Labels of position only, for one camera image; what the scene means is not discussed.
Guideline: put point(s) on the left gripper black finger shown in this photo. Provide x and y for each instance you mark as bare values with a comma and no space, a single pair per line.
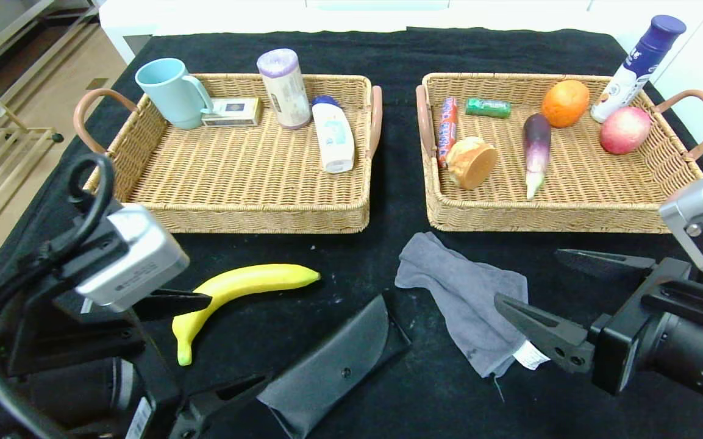
168,305
223,402

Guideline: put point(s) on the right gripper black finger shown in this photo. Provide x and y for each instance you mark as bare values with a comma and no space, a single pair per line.
552,338
613,267

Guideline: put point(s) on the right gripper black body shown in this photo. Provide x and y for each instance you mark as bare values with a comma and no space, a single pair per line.
622,332

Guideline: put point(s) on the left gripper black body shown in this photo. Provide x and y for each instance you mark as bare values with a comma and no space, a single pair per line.
144,390

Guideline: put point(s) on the black glasses case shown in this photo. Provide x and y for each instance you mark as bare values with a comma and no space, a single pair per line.
339,366

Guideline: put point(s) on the purple eggplant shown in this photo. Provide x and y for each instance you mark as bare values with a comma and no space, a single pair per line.
537,146

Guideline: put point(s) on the toy burger bun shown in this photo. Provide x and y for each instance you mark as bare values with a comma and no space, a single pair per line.
470,163

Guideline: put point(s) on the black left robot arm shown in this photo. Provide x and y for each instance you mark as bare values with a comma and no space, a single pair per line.
71,390

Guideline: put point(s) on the yellow banana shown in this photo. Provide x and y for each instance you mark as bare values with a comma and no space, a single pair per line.
266,277

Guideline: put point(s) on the grey cloth with white tag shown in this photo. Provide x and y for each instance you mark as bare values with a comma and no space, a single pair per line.
455,286

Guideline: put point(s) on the red apple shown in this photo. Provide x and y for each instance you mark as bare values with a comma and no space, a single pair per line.
624,130

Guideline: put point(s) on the orange fruit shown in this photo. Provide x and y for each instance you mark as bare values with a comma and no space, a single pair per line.
564,103

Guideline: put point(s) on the black tablecloth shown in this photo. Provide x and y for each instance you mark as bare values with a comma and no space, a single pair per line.
351,256

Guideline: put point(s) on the white bottle purple cap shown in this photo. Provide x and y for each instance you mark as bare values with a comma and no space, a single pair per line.
631,72

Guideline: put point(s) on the green candy pack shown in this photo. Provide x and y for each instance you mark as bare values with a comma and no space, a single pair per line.
488,108

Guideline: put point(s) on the small white card box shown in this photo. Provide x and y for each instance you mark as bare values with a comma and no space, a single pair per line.
232,112

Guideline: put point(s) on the light wooden wheeled rack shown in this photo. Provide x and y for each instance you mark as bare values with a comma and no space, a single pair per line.
3,177

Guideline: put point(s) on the light blue plastic mug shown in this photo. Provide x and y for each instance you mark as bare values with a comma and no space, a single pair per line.
169,93

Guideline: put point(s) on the orange-red candy tube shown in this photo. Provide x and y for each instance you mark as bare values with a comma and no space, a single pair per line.
447,122

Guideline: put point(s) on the white lotion bottle blue cap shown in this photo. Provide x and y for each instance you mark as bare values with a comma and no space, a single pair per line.
333,139

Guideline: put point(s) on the purple-topped beige roll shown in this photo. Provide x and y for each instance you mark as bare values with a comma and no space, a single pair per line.
286,90

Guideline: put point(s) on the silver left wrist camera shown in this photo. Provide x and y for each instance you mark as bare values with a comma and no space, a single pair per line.
132,256

